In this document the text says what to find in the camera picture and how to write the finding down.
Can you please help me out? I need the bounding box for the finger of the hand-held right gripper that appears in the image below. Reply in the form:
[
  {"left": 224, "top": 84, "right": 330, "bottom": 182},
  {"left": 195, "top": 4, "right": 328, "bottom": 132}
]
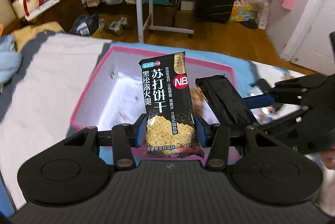
[
  {"left": 243, "top": 73, "right": 331, "bottom": 110},
  {"left": 245, "top": 98, "right": 323, "bottom": 155}
]

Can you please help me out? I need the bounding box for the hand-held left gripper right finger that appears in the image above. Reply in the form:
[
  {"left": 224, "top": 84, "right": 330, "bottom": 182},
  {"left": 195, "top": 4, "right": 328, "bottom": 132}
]
[{"left": 195, "top": 115, "right": 278, "bottom": 169}]

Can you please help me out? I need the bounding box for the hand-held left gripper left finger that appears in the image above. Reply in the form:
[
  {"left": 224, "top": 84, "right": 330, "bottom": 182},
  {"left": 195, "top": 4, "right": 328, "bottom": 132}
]
[{"left": 63, "top": 113, "right": 147, "bottom": 169}]

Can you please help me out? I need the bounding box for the clear coated nuts bag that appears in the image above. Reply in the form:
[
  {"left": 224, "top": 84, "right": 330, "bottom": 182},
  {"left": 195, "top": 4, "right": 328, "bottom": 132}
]
[{"left": 255, "top": 105, "right": 286, "bottom": 124}]

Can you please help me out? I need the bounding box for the plain black snack packet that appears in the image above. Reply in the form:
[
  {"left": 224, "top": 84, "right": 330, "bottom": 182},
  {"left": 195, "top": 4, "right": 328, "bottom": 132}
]
[{"left": 195, "top": 75, "right": 256, "bottom": 126}]

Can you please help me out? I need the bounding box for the black cracker packet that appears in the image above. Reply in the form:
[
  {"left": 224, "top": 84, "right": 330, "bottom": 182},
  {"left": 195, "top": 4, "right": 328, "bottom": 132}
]
[{"left": 138, "top": 51, "right": 205, "bottom": 159}]

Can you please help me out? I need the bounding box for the pink cardboard box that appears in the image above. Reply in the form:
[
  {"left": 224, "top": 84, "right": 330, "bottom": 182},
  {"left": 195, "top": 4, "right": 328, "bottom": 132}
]
[{"left": 71, "top": 45, "right": 235, "bottom": 162}]

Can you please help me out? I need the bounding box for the person's right forearm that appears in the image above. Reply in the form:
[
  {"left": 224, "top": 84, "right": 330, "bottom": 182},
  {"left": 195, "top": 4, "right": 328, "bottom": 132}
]
[{"left": 315, "top": 148, "right": 335, "bottom": 217}]

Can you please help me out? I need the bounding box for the white door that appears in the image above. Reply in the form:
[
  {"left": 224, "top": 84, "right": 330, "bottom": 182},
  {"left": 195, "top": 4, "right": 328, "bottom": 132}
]
[{"left": 279, "top": 0, "right": 335, "bottom": 75}]

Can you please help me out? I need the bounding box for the black round floor object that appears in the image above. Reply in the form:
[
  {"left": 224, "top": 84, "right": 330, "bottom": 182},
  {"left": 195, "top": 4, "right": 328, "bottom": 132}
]
[{"left": 240, "top": 20, "right": 259, "bottom": 30}]

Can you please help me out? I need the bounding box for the white plastic package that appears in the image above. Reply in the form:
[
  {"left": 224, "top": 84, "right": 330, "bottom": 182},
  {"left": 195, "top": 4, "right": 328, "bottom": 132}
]
[{"left": 258, "top": 0, "right": 270, "bottom": 30}]

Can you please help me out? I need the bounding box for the colourful gift bag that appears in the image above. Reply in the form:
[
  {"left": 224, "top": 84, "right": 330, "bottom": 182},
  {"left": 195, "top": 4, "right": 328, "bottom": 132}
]
[{"left": 230, "top": 0, "right": 259, "bottom": 22}]

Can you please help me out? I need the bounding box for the grey slipper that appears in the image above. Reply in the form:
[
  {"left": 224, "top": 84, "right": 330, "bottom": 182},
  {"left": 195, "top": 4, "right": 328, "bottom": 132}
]
[
  {"left": 105, "top": 20, "right": 124, "bottom": 36},
  {"left": 115, "top": 17, "right": 132, "bottom": 30}
]

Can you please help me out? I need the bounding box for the black trash bag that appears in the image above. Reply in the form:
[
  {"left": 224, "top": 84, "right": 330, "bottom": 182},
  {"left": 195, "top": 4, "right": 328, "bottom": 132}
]
[{"left": 69, "top": 14, "right": 100, "bottom": 36}]

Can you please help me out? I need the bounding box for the yellow blanket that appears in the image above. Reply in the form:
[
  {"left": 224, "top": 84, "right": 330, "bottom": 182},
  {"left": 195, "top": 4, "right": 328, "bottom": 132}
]
[{"left": 12, "top": 21, "right": 65, "bottom": 45}]

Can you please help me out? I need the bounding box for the light blue cloth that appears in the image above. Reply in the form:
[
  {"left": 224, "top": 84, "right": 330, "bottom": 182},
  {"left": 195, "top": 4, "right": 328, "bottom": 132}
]
[{"left": 0, "top": 35, "right": 23, "bottom": 86}]

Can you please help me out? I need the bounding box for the cream bag with red handles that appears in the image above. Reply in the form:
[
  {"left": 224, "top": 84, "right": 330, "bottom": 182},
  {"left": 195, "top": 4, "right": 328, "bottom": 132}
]
[{"left": 12, "top": 0, "right": 44, "bottom": 19}]

